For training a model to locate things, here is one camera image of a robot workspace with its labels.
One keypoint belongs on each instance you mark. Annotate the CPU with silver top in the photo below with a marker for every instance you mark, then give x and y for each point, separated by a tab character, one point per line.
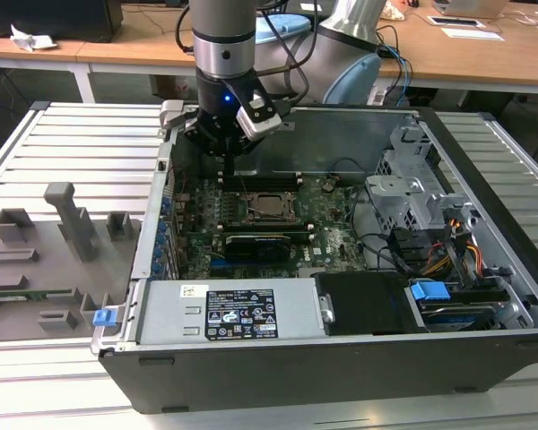
271	203

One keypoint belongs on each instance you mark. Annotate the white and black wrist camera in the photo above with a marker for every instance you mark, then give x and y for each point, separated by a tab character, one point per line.
260	118

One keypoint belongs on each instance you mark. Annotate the blue expansion slot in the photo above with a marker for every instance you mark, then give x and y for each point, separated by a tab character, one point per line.
219	269

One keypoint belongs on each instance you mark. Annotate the gray parts rack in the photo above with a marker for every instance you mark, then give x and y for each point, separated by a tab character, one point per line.
49	269

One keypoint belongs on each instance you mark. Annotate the CPU socket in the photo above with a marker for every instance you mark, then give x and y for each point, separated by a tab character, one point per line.
278	222

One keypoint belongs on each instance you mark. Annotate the silver disk bay cage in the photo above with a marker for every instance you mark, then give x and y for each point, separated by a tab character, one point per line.
399	197

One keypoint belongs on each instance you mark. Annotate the black computer box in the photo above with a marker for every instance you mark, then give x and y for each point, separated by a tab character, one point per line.
49	18

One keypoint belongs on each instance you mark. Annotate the blue case latch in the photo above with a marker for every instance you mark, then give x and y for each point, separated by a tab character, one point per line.
104	318

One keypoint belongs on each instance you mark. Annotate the black graphics card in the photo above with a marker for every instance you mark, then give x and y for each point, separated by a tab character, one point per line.
260	248

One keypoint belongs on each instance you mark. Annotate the beige patterned bag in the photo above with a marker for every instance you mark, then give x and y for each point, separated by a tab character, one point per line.
392	10

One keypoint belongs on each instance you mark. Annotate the silver laptop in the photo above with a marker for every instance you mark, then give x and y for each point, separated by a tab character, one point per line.
471	8

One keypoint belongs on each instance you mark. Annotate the RAM slot white clips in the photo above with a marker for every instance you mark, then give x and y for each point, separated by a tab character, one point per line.
233	229
269	175
269	182

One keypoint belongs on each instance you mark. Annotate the hard disk in blue carrier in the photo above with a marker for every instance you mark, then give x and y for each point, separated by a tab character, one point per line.
430	293

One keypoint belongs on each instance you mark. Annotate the brown cardboard box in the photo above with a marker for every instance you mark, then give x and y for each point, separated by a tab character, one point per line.
170	87

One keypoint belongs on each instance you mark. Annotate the green RAM stick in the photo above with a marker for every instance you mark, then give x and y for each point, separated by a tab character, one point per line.
36	294

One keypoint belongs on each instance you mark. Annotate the green motherboard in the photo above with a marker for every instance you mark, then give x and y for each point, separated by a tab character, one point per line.
336	242

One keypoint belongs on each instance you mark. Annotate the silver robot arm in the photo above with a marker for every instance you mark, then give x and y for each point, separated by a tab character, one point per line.
224	27

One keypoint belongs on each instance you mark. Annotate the silver power supply with label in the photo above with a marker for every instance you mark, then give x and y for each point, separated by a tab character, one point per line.
170	313

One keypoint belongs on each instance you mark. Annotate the crumpled white paper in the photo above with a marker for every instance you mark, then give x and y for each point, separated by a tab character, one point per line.
31	40

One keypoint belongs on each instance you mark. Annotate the white paper sheet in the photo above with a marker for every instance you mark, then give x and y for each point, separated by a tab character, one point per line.
473	34

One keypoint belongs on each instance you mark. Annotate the silver coin battery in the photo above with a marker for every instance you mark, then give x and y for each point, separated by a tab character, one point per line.
328	184

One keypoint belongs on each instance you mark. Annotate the wooden desk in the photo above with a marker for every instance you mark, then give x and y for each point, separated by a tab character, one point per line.
139	49
475	58

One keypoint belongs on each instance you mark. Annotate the open black PC case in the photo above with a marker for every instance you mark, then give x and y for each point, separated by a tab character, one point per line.
296	380

